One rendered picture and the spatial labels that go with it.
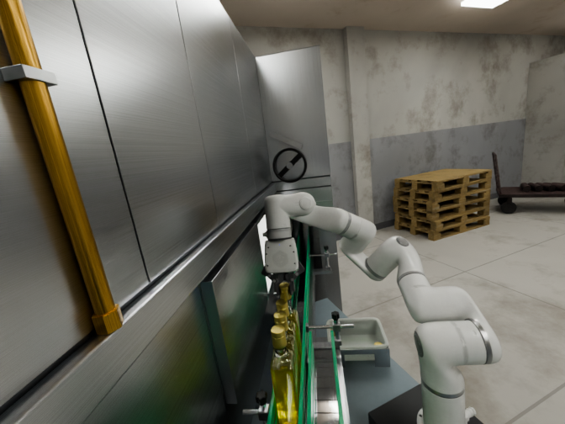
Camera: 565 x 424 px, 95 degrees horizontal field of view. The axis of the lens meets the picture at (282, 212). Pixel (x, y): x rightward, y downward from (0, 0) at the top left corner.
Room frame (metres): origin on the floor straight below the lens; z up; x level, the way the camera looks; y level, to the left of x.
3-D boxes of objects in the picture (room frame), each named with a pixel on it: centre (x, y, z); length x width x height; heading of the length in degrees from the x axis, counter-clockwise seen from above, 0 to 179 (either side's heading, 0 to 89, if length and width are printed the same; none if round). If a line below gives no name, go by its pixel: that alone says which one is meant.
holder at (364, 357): (0.91, -0.20, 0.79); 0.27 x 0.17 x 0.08; 82
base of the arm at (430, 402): (0.53, -0.36, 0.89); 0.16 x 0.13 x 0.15; 108
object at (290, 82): (1.99, -0.19, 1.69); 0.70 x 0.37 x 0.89; 172
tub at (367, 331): (0.90, -0.23, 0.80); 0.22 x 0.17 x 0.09; 82
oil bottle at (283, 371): (0.55, 0.05, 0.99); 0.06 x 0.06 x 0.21; 81
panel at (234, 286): (0.98, 0.13, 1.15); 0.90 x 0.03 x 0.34; 172
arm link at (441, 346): (0.53, -0.35, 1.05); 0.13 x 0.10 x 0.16; 81
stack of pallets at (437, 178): (4.19, -2.64, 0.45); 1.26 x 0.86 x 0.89; 109
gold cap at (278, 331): (0.55, 0.05, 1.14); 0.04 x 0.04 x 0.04
